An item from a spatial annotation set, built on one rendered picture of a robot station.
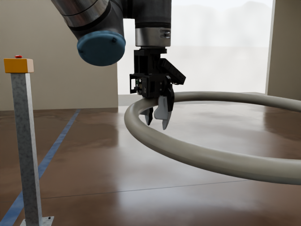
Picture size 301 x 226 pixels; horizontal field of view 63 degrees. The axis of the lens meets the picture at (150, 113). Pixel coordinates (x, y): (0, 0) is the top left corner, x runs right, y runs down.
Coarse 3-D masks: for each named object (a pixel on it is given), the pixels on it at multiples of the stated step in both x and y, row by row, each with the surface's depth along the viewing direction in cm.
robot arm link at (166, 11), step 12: (144, 0) 54; (156, 0) 54; (168, 0) 56; (132, 12) 56; (144, 12) 55; (156, 12) 55; (168, 12) 57; (144, 24) 56; (156, 24) 56; (168, 24) 58
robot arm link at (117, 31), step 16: (64, 0) 38; (80, 0) 39; (96, 0) 40; (112, 0) 50; (64, 16) 41; (80, 16) 41; (96, 16) 41; (112, 16) 44; (80, 32) 43; (96, 32) 43; (112, 32) 44; (80, 48) 45; (96, 48) 45; (112, 48) 46; (96, 64) 49
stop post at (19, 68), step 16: (16, 64) 135; (32, 64) 145; (16, 80) 138; (16, 96) 140; (16, 112) 141; (32, 112) 149; (16, 128) 143; (32, 128) 148; (32, 144) 147; (32, 160) 147; (32, 176) 149; (32, 192) 151; (32, 208) 153; (32, 224) 155; (48, 224) 161
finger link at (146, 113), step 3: (150, 108) 68; (144, 111) 68; (147, 111) 68; (150, 111) 68; (141, 114) 68; (144, 114) 68; (147, 114) 69; (150, 114) 69; (147, 117) 69; (150, 117) 69; (147, 120) 69; (150, 120) 69; (147, 123) 70
